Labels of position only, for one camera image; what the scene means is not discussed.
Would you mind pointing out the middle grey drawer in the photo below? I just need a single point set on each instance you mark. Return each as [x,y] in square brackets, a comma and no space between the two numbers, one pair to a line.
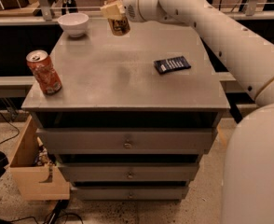
[120,172]

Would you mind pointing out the orange soda can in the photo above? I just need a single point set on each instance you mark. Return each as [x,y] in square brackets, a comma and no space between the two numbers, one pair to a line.
[121,27]

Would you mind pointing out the grey drawer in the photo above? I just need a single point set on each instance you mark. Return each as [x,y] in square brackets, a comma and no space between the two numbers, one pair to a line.
[130,193]
[124,141]
[120,172]

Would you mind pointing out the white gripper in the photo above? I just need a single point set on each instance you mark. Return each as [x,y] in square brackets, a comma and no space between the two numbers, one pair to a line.
[131,6]

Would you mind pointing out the top grey drawer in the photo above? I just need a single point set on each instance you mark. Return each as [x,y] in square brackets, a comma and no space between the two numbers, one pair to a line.
[124,141]

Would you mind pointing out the dark blue snack packet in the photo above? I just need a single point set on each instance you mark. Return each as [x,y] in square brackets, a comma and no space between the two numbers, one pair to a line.
[171,64]

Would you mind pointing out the red coke can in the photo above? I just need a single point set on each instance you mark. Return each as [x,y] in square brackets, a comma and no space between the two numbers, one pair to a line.
[43,70]

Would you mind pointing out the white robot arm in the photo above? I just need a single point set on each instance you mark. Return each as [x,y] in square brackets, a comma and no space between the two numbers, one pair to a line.
[248,181]

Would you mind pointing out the bottom grey drawer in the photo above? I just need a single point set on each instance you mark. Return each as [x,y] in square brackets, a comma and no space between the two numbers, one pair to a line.
[130,193]

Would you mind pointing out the white ceramic bowl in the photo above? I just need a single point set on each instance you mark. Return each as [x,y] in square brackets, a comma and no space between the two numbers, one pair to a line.
[74,24]

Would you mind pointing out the grey drawer cabinet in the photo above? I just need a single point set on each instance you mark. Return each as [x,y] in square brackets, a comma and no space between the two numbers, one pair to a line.
[110,82]

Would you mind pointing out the wooden crate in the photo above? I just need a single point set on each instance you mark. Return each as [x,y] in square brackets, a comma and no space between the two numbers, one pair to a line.
[35,183]

